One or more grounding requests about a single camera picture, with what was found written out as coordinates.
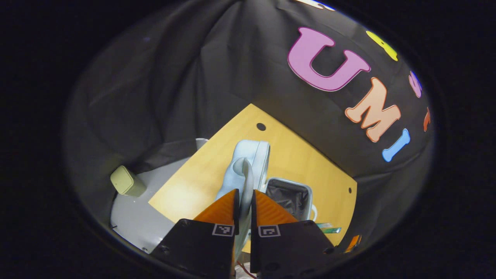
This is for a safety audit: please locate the pale green box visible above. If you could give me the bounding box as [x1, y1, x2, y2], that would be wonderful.
[110, 165, 147, 197]

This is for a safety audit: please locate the light blue suitcase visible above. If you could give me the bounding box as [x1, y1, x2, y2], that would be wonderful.
[215, 139, 318, 256]

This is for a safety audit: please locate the black backdrop cloth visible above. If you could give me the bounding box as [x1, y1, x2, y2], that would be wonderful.
[64, 0, 434, 252]

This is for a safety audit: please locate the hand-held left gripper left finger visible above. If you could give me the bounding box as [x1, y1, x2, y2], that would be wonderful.
[150, 188, 240, 279]

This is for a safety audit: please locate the red cable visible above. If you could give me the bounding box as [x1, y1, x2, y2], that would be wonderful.
[236, 261, 257, 279]

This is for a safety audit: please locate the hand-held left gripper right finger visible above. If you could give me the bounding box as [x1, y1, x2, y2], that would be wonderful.
[250, 189, 337, 279]

